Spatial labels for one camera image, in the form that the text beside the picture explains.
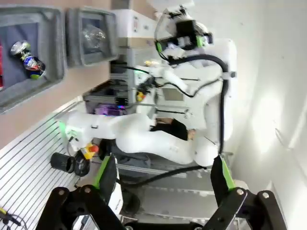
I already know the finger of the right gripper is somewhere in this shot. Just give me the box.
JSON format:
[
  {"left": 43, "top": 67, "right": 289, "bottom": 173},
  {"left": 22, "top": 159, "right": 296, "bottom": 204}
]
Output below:
[
  {"left": 196, "top": 32, "right": 213, "bottom": 47},
  {"left": 154, "top": 39, "right": 166, "bottom": 53}
]

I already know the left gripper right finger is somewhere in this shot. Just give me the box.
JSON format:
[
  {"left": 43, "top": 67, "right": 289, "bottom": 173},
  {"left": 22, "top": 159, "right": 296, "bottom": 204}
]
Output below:
[{"left": 203, "top": 154, "right": 288, "bottom": 230}]

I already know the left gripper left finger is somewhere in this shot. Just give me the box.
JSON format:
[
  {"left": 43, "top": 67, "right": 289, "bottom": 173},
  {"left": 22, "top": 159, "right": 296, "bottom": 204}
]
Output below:
[{"left": 35, "top": 153, "right": 125, "bottom": 230}]

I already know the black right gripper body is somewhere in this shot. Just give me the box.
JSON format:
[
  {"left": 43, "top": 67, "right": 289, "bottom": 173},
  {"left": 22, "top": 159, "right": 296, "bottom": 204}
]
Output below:
[{"left": 177, "top": 20, "right": 197, "bottom": 50}]

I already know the crushed black drink can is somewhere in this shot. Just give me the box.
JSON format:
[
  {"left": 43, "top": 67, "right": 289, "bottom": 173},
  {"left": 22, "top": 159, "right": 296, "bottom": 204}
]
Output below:
[{"left": 10, "top": 40, "right": 47, "bottom": 80}]

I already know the black cylinder cup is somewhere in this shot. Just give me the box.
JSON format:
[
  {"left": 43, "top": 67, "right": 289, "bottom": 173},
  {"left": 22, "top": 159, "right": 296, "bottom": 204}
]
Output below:
[{"left": 50, "top": 152, "right": 76, "bottom": 173}]

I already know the computer case purple light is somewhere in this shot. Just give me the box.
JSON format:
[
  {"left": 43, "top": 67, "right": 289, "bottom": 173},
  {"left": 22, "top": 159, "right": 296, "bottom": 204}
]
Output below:
[{"left": 94, "top": 103, "right": 127, "bottom": 117}]

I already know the grey fabric basket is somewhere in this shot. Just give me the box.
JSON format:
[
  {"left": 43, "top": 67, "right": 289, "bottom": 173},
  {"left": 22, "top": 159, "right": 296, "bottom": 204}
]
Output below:
[
  {"left": 66, "top": 7, "right": 119, "bottom": 69},
  {"left": 0, "top": 4, "right": 67, "bottom": 115}
]

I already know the background person black shirt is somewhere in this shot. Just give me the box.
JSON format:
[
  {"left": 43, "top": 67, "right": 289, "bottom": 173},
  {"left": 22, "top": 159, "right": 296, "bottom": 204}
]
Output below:
[{"left": 151, "top": 118, "right": 199, "bottom": 142}]

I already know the coiled black cable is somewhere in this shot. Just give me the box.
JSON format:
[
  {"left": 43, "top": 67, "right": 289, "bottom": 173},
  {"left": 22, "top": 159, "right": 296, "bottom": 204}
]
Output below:
[{"left": 73, "top": 153, "right": 91, "bottom": 177}]

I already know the slotted aluminium base plate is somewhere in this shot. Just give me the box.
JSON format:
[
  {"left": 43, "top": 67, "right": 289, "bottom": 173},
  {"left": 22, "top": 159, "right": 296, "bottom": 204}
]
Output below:
[{"left": 0, "top": 95, "right": 82, "bottom": 230}]

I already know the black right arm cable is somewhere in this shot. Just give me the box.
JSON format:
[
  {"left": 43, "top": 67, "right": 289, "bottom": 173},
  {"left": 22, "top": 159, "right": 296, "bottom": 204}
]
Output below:
[{"left": 117, "top": 54, "right": 232, "bottom": 189}]

